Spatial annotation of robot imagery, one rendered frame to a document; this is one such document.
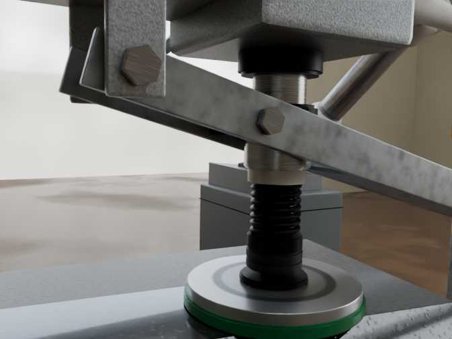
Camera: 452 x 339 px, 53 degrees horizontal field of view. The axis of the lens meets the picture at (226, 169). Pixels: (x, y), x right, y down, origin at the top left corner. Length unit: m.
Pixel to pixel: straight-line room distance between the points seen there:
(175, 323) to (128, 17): 0.32
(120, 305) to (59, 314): 0.07
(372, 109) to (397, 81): 0.74
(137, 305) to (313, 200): 1.17
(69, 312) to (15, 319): 0.06
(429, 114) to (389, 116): 0.70
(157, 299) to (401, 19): 0.42
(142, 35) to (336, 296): 0.34
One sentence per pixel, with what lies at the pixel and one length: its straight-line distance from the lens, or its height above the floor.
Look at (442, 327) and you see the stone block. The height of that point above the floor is 0.80.
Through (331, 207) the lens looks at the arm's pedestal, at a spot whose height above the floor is 0.74.
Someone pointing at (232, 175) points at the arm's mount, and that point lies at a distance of 1.68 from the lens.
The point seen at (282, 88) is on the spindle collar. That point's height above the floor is 1.08.
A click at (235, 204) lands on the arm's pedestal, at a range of 1.60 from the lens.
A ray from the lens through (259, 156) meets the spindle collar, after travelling 0.52.
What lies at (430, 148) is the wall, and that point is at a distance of 8.47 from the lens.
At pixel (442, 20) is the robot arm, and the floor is 1.33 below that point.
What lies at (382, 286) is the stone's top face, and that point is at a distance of 0.67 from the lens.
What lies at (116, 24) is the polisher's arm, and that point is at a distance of 0.38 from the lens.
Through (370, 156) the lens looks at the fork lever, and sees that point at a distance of 0.56.
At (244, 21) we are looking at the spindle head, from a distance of 0.44.
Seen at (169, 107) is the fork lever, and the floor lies 1.05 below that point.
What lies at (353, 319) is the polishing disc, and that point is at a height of 0.83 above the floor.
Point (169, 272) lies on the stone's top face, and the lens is 0.68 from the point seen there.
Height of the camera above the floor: 1.03
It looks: 5 degrees down
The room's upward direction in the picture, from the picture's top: 1 degrees clockwise
